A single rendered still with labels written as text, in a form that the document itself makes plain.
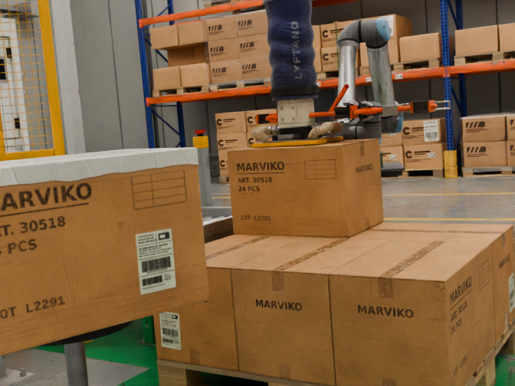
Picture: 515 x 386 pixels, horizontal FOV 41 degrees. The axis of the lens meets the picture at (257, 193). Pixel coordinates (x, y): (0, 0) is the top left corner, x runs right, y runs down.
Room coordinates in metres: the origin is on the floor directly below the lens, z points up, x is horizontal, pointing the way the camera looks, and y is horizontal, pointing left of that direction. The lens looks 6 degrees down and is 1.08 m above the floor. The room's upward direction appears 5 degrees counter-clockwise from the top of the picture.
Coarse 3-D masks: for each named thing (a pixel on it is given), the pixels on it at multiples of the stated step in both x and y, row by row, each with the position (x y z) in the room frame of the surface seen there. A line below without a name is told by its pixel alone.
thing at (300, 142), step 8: (272, 136) 3.14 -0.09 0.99; (304, 136) 3.07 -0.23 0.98; (256, 144) 3.14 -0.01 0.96; (264, 144) 3.12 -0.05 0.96; (272, 144) 3.10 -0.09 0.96; (280, 144) 3.08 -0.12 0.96; (288, 144) 3.06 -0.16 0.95; (296, 144) 3.04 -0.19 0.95; (304, 144) 3.02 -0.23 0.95; (312, 144) 3.00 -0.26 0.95
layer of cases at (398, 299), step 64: (256, 256) 2.63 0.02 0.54; (320, 256) 2.54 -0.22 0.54; (384, 256) 2.45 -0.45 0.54; (448, 256) 2.36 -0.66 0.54; (512, 256) 2.83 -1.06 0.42; (192, 320) 2.57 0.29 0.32; (256, 320) 2.41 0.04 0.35; (320, 320) 2.27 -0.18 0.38; (384, 320) 2.14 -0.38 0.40; (448, 320) 2.05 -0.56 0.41; (512, 320) 2.80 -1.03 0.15; (384, 384) 2.15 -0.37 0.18; (448, 384) 2.04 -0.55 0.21
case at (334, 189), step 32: (256, 160) 3.10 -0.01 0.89; (288, 160) 3.01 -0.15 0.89; (320, 160) 2.93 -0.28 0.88; (352, 160) 2.93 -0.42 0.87; (256, 192) 3.11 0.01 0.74; (288, 192) 3.02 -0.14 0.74; (320, 192) 2.93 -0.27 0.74; (352, 192) 2.91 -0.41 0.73; (256, 224) 3.12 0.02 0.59; (288, 224) 3.02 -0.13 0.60; (320, 224) 2.94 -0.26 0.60; (352, 224) 2.90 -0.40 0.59
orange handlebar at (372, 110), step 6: (366, 108) 2.99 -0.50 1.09; (372, 108) 2.98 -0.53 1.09; (378, 108) 2.97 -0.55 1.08; (402, 108) 2.91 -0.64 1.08; (408, 108) 2.89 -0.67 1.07; (432, 108) 2.85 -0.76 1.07; (312, 114) 3.12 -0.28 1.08; (318, 114) 3.11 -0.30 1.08; (324, 114) 3.09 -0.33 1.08; (330, 114) 3.08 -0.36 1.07; (366, 114) 2.99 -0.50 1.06; (372, 114) 3.00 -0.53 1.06
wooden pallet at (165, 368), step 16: (512, 336) 2.79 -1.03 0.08; (496, 352) 2.53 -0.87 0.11; (512, 352) 2.79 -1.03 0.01; (160, 368) 2.66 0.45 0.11; (176, 368) 2.62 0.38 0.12; (192, 368) 2.58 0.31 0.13; (208, 368) 2.53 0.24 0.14; (480, 368) 2.33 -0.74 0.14; (160, 384) 2.67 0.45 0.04; (176, 384) 2.62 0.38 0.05; (192, 384) 2.63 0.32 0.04; (272, 384) 2.38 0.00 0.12; (288, 384) 2.34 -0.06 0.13; (304, 384) 2.31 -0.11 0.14; (320, 384) 2.28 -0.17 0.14; (480, 384) 2.40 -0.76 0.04
